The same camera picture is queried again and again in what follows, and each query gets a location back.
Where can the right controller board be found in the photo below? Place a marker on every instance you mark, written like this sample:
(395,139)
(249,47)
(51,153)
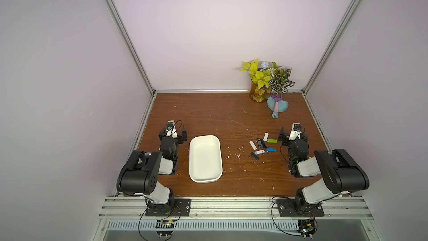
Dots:
(307,228)

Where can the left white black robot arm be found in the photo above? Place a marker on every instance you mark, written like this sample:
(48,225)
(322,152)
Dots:
(139,175)

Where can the white plastic storage box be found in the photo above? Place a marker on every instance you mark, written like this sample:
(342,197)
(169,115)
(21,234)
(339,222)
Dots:
(205,159)

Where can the amber vase with plants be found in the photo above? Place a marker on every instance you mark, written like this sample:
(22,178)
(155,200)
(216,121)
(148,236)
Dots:
(268,78)

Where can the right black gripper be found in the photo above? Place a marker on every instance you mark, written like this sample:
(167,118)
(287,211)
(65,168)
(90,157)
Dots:
(282,135)

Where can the pink purple toy rake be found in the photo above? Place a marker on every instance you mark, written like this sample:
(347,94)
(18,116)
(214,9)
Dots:
(277,97)

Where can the controller board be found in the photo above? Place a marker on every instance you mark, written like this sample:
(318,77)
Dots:
(307,228)
(164,229)

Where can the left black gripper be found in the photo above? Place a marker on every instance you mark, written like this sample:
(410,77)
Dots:
(179,139)

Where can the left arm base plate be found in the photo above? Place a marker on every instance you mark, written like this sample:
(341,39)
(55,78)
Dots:
(176,207)

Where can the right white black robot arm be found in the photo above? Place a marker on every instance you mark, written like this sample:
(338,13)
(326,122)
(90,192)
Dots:
(339,172)

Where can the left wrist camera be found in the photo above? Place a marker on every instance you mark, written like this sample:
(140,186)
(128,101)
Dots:
(171,129)

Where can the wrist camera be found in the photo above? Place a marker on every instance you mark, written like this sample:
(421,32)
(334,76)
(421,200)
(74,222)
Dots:
(295,132)
(171,129)

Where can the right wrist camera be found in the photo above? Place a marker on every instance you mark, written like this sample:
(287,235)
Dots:
(295,132)

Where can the white usb drive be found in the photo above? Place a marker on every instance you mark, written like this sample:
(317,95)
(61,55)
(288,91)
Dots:
(266,136)
(253,145)

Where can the black swivel usb drive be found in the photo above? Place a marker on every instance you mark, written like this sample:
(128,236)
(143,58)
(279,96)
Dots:
(261,143)

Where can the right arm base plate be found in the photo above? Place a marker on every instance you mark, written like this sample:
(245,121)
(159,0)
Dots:
(296,208)

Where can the left controller board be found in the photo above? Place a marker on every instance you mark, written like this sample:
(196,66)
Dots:
(164,229)

